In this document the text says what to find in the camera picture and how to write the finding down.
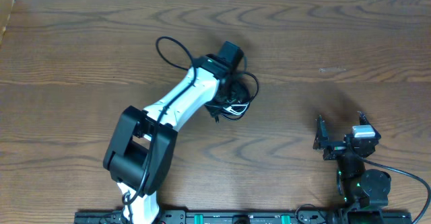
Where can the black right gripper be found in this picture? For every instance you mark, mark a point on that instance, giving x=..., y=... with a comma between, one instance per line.
x=335, y=148

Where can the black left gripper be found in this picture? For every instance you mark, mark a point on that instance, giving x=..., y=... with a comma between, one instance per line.
x=242, y=93

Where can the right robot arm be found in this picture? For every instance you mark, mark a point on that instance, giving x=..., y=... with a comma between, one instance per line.
x=364, y=191

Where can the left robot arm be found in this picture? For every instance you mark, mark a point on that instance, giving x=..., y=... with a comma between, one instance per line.
x=141, y=149

